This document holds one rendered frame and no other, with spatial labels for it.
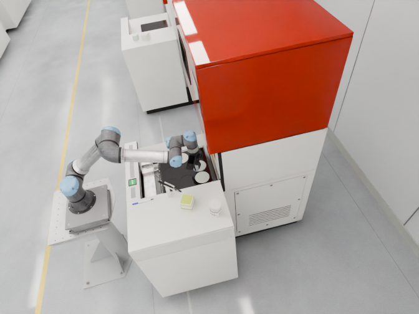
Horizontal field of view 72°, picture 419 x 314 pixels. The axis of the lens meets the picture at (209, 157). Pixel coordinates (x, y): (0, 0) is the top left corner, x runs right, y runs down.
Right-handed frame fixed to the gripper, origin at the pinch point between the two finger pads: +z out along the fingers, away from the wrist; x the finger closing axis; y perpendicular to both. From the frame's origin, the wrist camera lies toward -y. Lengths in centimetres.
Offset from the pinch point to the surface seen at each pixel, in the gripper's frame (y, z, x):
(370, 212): 61, 91, -139
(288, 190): 21, 29, -64
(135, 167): -12.0, -4.7, 41.1
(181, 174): -4.3, 1.4, 9.4
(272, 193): 14, 27, -53
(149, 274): -67, 32, 11
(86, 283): -78, 89, 85
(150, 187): -20.1, 3.3, 27.0
